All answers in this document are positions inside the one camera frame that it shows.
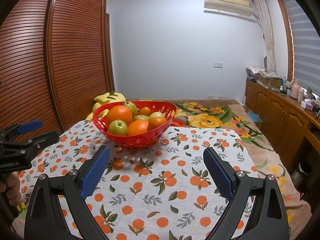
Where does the floral cloth pile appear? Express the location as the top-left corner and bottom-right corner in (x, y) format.
(246, 66), (282, 80)

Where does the wooden window frame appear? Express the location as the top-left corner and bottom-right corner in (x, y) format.
(275, 0), (295, 82)

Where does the blue plastic bag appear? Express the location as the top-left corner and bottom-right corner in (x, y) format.
(246, 111), (262, 123)

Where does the wooden louvered wardrobe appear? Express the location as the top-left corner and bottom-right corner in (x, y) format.
(0, 0), (115, 140)

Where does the dark cylindrical bin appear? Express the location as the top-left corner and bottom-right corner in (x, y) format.
(291, 159), (313, 188)

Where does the wooden sideboard cabinet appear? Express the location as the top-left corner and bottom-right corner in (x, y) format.
(244, 79), (320, 165)

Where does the orange print tablecloth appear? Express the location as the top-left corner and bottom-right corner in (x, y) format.
(19, 120), (259, 240)

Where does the large orange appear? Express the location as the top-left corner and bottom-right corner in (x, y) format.
(127, 119), (150, 136)
(104, 106), (133, 130)

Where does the yellow plush toy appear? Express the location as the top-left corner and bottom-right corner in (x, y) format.
(86, 91), (126, 121)

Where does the pink tissue box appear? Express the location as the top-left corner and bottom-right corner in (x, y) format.
(301, 99), (315, 110)

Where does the person's left hand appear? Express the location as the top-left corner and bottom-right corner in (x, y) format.
(0, 172), (22, 203)

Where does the cardboard box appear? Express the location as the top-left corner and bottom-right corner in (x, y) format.
(257, 76), (283, 88)

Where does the wall air conditioner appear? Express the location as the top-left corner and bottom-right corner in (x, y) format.
(204, 0), (254, 17)

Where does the pink thermos jug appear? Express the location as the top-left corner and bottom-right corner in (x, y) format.
(290, 79), (302, 99)

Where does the red perforated plastic basket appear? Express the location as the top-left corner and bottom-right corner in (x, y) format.
(93, 101), (177, 151)

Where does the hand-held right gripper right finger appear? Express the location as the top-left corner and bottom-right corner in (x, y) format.
(203, 147), (290, 240)

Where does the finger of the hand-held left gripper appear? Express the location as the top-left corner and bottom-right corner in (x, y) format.
(0, 130), (60, 153)
(0, 119), (43, 141)

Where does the pale patterned curtain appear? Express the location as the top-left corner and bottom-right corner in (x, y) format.
(252, 0), (278, 73)

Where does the striped window blind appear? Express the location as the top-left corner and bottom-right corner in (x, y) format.
(280, 0), (320, 100)

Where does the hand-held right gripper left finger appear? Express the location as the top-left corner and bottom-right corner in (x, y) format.
(24, 145), (111, 240)

